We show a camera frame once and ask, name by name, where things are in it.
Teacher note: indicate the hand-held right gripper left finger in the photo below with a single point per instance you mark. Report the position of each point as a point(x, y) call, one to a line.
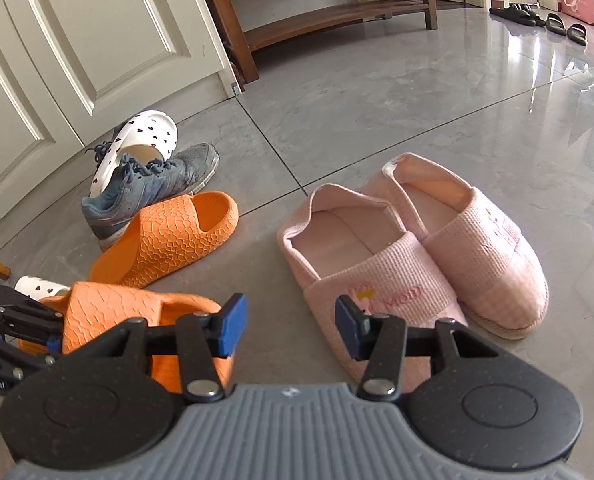
point(233, 327)

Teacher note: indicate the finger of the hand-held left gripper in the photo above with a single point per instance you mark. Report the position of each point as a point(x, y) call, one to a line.
point(22, 310)
point(52, 346)

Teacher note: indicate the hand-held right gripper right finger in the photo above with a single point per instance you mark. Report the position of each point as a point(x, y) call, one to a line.
point(346, 325)

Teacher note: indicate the white heart-print slipper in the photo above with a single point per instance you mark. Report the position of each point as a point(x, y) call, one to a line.
point(39, 287)
point(142, 135)

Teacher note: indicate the orange textured slipper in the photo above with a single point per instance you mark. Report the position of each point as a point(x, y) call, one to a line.
point(127, 310)
point(172, 237)

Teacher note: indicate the pink fabric slipper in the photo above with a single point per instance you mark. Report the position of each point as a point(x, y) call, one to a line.
point(482, 240)
point(377, 270)

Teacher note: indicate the white panelled cabinet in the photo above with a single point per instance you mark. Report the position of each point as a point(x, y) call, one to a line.
point(102, 35)

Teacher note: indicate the wooden shoe rack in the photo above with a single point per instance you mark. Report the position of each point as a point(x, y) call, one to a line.
point(327, 15)

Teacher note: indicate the dark slide sandal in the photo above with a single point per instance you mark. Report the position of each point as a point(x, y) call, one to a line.
point(532, 14)
point(509, 15)
point(577, 34)
point(556, 24)

